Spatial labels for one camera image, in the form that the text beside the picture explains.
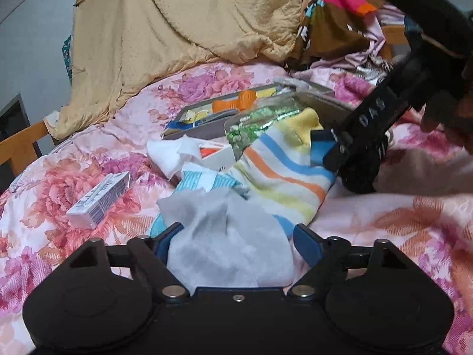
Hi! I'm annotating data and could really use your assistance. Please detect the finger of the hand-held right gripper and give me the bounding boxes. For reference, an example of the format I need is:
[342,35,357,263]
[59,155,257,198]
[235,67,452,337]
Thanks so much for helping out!
[323,126,355,170]

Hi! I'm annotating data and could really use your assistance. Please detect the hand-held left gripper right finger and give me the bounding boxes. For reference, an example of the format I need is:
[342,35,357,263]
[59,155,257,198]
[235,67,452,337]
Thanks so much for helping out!
[288,224,411,297]

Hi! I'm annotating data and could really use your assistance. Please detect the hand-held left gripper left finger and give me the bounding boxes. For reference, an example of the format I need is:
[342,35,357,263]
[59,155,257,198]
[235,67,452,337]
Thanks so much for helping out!
[70,223,189,298]

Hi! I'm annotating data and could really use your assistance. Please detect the grey face mask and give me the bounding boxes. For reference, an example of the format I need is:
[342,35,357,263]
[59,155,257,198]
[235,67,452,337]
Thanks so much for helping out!
[157,188,296,290]

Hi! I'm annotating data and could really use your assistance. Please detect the blue face mask packet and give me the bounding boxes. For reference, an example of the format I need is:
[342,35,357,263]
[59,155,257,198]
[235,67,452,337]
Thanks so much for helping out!
[150,169,250,237]

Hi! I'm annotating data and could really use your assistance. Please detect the white nonwoven cloth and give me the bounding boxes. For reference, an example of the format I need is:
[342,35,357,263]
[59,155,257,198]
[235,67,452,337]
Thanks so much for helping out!
[146,138,202,179]

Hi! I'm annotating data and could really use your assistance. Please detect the shallow grey box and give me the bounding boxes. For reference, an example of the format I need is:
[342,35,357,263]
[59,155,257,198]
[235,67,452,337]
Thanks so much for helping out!
[161,83,296,141]

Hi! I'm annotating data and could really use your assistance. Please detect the person's right hand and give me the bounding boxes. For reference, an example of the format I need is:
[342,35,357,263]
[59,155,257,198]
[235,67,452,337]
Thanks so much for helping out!
[421,95,473,148]

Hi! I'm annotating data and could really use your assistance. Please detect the pale pink cloth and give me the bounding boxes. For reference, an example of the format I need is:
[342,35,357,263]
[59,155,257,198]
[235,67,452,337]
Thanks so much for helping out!
[310,4,407,78]

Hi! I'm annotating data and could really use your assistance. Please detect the pink floral bed sheet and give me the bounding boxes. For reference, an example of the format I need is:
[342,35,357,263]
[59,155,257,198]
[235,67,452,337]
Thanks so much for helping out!
[0,61,473,355]

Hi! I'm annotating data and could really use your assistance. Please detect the pastel striped towel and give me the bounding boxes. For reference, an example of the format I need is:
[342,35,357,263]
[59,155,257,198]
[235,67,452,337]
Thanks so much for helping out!
[233,108,338,238]

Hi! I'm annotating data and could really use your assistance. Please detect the white gold damask cloth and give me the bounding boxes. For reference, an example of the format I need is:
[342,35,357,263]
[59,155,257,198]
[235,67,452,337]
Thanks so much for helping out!
[353,57,398,87]

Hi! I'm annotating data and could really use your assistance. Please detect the small white carton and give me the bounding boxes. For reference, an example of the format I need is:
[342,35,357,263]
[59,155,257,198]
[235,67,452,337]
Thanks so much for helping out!
[66,171,134,229]

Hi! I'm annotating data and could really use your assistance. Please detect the green patterned plastic bag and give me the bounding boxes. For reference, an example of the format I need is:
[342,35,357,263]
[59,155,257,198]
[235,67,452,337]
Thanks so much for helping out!
[225,96,302,156]

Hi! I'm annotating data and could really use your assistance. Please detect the white carton with orange label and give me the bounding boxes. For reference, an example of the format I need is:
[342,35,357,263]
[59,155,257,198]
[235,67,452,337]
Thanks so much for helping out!
[199,143,237,172]

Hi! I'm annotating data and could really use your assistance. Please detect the colourful patchwork cloth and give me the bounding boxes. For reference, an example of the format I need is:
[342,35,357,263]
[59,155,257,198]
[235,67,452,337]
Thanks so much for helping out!
[286,0,388,71]

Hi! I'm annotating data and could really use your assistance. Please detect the yellow blue cartoon towel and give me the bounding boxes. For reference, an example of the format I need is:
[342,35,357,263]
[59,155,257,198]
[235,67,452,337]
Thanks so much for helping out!
[164,85,285,134]

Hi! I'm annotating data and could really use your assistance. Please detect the dark window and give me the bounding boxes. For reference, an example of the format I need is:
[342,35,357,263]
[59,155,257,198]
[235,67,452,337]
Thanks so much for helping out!
[0,94,32,143]

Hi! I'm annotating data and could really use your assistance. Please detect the teal patterned cloth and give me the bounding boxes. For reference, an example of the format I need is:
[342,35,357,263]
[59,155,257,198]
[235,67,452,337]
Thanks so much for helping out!
[60,35,73,82]

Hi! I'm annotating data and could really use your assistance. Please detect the yellow dotted quilt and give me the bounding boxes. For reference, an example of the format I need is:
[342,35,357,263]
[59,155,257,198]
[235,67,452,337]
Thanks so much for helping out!
[44,0,304,139]

